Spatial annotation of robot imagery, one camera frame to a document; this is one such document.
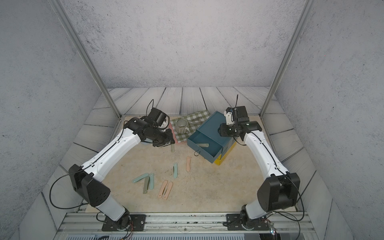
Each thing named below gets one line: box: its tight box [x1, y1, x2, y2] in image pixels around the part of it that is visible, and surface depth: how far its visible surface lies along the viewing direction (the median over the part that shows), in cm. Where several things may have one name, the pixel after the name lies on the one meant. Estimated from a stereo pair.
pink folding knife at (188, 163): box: [186, 156, 191, 172], surface depth 95 cm
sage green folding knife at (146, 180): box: [143, 176, 150, 194], surface depth 88 cm
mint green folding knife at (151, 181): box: [149, 173, 154, 190], surface depth 88 cm
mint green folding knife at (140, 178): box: [132, 173, 149, 183], surface depth 90 cm
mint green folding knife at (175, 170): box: [173, 163, 178, 179], surface depth 93 cm
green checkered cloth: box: [170, 110, 211, 143], surface depth 121 cm
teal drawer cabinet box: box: [186, 111, 238, 164], surface depth 82 cm
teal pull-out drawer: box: [186, 130, 224, 164], surface depth 81 cm
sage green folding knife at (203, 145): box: [197, 143, 209, 148], surface depth 86 cm
